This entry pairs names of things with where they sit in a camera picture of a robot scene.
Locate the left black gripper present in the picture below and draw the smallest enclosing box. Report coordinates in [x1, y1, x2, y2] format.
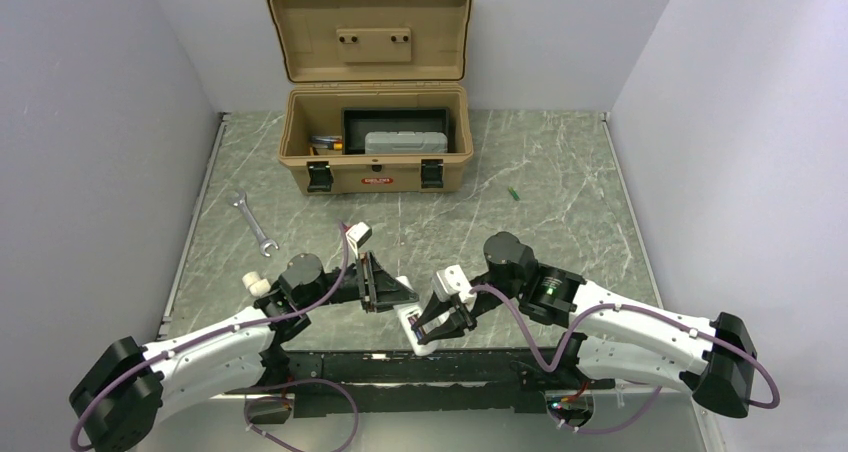
[300, 250, 419, 313]

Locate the white remote control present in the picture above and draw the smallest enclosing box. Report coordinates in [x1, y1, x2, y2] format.
[393, 295, 443, 357]

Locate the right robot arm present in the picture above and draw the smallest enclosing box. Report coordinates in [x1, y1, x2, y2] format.
[402, 231, 763, 418]

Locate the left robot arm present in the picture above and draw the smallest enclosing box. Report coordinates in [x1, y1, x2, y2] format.
[69, 252, 419, 451]

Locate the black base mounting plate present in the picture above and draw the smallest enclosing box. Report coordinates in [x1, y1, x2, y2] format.
[242, 348, 615, 418]

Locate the small white cylinder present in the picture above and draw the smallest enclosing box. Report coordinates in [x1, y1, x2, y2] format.
[241, 271, 271, 298]

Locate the grey plastic case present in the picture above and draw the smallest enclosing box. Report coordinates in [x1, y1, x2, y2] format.
[365, 131, 448, 155]

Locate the black toolbox tray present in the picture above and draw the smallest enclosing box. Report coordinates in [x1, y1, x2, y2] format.
[342, 107, 452, 155]

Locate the silver open-end wrench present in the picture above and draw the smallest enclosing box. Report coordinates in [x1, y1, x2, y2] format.
[230, 189, 279, 258]

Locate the tan plastic toolbox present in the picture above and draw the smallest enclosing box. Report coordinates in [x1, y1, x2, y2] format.
[266, 0, 474, 196]

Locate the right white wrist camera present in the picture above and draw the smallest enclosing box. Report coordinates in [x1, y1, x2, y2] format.
[431, 265, 476, 306]

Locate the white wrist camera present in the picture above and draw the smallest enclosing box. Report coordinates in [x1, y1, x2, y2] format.
[345, 222, 372, 257]
[431, 265, 476, 306]

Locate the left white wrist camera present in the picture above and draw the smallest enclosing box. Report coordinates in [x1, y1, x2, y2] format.
[345, 222, 372, 257]

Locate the aluminium rail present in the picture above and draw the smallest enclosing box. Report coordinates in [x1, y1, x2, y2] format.
[122, 348, 708, 401]

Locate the orange handled tool in toolbox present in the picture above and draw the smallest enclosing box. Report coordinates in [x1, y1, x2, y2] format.
[309, 135, 344, 155]

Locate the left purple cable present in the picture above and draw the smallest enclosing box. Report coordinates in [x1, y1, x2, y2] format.
[69, 222, 362, 452]

